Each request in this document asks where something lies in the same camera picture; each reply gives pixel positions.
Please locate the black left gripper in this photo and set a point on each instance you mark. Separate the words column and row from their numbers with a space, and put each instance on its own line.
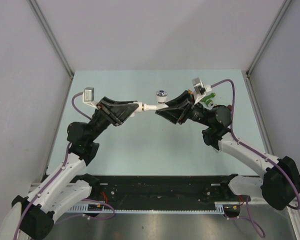
column 116, row 114

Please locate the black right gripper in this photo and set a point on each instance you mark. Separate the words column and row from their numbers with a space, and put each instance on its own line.
column 177, row 114

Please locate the grey white water faucet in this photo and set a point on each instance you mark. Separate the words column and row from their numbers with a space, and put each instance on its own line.
column 161, row 98

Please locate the white elbow pipe fitting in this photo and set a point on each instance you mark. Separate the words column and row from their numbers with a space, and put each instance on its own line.
column 139, row 108

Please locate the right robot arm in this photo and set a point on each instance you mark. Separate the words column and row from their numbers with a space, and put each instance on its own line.
column 280, row 177

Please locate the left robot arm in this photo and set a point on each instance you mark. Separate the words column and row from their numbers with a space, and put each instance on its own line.
column 43, row 206

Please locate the green water faucet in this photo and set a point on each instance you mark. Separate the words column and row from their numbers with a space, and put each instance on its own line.
column 208, row 100

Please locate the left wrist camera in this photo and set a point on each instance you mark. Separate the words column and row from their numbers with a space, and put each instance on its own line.
column 88, row 97

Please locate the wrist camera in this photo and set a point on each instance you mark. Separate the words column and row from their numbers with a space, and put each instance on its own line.
column 88, row 97
column 200, row 90

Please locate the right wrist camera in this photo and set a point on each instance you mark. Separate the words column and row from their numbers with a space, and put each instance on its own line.
column 200, row 90

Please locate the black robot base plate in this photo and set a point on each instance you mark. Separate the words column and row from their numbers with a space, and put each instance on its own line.
column 161, row 192

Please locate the white slotted cable duct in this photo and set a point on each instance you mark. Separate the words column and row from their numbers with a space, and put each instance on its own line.
column 89, row 208

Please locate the aluminium frame post left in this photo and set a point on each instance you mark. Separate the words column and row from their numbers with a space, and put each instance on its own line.
column 39, row 15

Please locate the aluminium frame post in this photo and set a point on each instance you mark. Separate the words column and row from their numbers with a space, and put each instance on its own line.
column 39, row 15
column 269, row 35

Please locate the aluminium frame post right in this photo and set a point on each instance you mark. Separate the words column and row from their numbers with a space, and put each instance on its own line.
column 269, row 35

